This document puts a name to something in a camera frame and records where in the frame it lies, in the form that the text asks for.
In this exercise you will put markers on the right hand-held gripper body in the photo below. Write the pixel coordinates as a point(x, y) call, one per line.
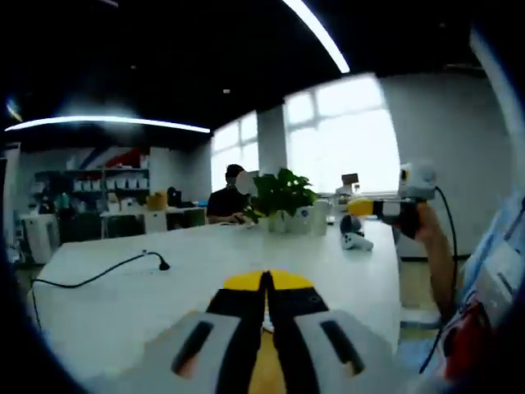
point(418, 180)

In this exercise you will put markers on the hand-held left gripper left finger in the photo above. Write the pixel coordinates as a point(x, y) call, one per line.
point(205, 340)

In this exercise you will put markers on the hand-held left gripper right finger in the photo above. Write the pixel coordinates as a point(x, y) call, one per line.
point(320, 340)

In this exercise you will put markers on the small wooden board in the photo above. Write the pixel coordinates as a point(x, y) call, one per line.
point(266, 369)

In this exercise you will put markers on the white game controller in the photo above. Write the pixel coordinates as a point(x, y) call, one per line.
point(354, 242)

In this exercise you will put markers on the tall white cup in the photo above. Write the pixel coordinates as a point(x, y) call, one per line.
point(322, 219)

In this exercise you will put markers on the white pot with blue mark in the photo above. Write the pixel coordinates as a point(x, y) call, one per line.
point(304, 219)

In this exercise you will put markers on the green potted plant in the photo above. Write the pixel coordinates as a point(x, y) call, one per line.
point(283, 193)

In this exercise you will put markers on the operator in blue shirt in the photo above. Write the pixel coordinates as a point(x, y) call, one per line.
point(492, 246)

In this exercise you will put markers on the white chest device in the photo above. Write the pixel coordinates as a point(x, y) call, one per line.
point(498, 279)

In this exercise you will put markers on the white office desk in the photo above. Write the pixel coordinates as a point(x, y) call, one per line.
point(156, 219)

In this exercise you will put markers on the curved ceiling light strip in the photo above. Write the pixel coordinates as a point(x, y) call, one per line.
point(338, 59)

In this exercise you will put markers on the red cloth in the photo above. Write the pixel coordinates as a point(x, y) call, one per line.
point(467, 336)

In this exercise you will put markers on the storage shelf with white boxes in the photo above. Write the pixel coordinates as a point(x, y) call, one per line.
point(115, 182)

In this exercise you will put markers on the white cabinet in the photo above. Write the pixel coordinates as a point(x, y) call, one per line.
point(41, 238)

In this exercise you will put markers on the straight ceiling light strip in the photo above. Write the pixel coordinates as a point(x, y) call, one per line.
point(102, 120)

